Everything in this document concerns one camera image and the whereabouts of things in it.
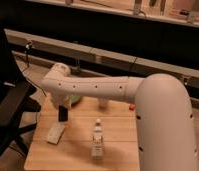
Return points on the white sponge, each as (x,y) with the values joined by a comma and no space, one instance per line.
(55,132)

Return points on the small orange object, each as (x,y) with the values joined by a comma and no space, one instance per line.
(131,107)

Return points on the black eraser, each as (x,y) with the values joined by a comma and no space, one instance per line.
(63,114)

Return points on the green plate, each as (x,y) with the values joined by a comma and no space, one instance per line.
(75,99)

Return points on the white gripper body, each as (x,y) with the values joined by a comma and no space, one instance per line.
(61,100)

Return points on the black office chair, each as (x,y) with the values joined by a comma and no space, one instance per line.
(15,99)

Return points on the clear plastic bottle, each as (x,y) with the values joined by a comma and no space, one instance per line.
(97,141)

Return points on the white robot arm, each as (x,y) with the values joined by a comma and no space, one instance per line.
(164,119)

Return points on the small clear cup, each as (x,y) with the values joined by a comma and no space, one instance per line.
(103,103)

